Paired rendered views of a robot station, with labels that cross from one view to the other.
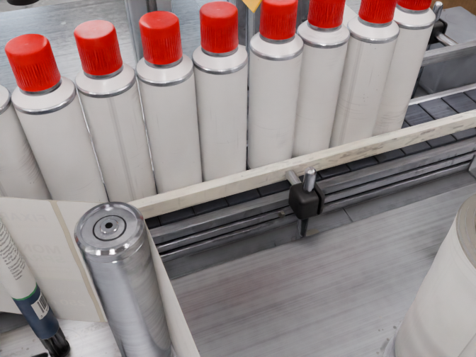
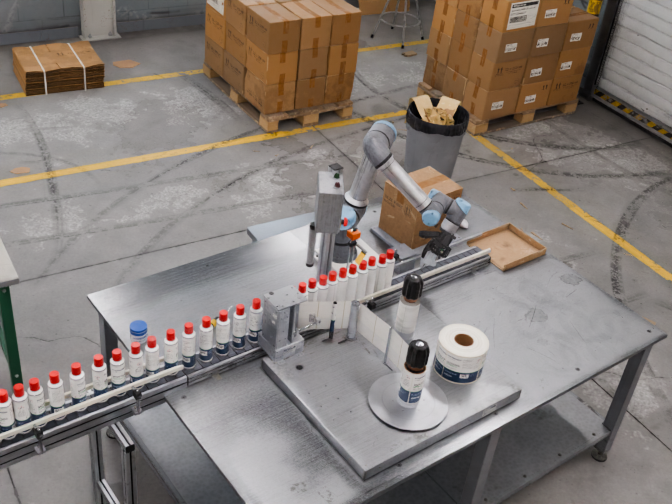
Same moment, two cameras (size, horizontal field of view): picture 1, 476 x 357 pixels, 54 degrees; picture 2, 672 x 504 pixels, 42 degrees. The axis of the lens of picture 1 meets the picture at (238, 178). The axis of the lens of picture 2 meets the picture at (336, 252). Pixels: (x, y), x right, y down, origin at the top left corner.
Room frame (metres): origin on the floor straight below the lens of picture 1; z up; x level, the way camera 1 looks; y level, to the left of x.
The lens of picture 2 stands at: (-2.40, 1.10, 3.22)
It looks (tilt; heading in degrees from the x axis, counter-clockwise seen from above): 35 degrees down; 340
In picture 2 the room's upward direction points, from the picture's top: 7 degrees clockwise
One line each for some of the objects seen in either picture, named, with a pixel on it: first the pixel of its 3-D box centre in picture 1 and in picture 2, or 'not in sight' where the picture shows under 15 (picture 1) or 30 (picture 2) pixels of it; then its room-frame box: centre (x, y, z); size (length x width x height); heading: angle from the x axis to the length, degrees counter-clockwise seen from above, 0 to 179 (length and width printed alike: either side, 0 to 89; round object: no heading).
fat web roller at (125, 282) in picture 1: (135, 312); (353, 320); (0.16, 0.07, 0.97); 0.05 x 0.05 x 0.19
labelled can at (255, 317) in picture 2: not in sight; (255, 320); (0.22, 0.46, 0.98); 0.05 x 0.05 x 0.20
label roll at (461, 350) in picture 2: not in sight; (460, 353); (-0.08, -0.31, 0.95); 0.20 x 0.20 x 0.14
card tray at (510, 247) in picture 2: not in sight; (506, 246); (0.74, -0.92, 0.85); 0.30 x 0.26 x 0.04; 111
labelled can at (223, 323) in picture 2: not in sight; (222, 332); (0.16, 0.61, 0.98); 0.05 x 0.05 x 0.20
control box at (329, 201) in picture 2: not in sight; (329, 202); (0.43, 0.14, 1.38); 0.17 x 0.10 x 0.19; 166
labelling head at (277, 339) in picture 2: not in sight; (282, 322); (0.15, 0.37, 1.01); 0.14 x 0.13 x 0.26; 111
